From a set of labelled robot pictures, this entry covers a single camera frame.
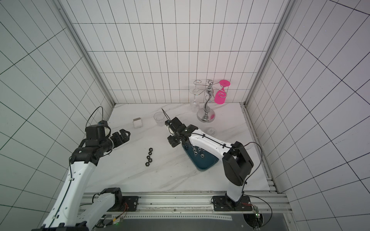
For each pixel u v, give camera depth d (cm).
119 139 66
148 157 90
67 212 38
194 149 92
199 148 92
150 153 92
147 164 87
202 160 87
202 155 90
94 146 54
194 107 98
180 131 63
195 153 90
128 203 72
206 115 113
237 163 45
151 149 92
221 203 69
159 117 107
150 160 88
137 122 107
